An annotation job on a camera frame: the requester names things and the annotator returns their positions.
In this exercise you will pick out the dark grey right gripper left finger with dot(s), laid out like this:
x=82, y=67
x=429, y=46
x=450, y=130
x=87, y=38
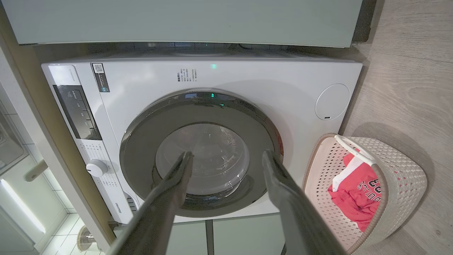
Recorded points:
x=159, y=212

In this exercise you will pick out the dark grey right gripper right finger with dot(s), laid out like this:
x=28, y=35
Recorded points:
x=293, y=219

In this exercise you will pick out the red Bulls 23 garment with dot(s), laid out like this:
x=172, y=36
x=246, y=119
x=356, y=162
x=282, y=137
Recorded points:
x=357, y=202

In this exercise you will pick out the red white-trimmed garment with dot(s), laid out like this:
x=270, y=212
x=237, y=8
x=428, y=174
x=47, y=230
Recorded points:
x=348, y=173

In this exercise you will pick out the washing machine glass door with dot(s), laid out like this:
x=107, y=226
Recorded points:
x=141, y=141

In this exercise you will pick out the white washing machine control knob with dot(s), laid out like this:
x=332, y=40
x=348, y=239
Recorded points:
x=96, y=168

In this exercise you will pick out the dark washing machine display panel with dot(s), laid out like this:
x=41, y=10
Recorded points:
x=78, y=113

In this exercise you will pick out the white front-load washing machine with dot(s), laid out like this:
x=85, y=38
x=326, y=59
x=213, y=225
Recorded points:
x=247, y=78

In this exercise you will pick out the cream perforated laundry basket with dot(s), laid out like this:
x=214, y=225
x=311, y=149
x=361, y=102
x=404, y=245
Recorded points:
x=400, y=177

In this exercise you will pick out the round white filter cover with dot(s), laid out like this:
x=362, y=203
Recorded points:
x=332, y=102

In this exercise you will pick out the black QR code sticker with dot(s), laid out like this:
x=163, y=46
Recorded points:
x=101, y=78

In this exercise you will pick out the beige countertop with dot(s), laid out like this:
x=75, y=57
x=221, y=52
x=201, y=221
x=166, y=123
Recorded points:
x=46, y=117

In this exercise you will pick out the white detergent drawer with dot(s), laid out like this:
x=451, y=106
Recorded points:
x=62, y=75

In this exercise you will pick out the pale green cabinet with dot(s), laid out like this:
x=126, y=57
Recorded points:
x=177, y=21

